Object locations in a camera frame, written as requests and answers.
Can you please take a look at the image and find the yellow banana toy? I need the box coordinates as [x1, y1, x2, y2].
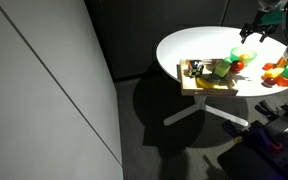
[196, 78, 227, 89]

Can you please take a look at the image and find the green plastic bowl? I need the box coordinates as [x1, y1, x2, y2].
[230, 47, 257, 66]

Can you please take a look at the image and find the light green cube block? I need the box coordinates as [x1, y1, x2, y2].
[214, 61, 231, 77]

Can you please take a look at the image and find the orange block front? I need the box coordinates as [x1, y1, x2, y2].
[275, 76, 288, 87]

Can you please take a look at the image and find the yellow lemon toy rear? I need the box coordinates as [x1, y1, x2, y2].
[262, 68, 284, 80]

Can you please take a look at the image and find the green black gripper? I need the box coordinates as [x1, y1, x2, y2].
[240, 23, 277, 44]

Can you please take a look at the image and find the red apple toy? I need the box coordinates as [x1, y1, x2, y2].
[230, 60, 244, 73]

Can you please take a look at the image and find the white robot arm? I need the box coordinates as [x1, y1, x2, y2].
[240, 0, 288, 43]

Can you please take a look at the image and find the dark maroon plum toy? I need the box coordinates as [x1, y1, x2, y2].
[262, 78, 276, 88]

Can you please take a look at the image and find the black white letter cube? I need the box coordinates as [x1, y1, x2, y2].
[188, 60, 204, 77]

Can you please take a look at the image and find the purple orange clamp front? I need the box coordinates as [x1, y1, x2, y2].
[222, 120, 283, 152]

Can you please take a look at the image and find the wooden tray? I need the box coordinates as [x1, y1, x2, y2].
[177, 59, 238, 96]

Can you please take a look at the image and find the white table pedestal base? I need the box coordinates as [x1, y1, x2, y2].
[163, 96, 249, 127]

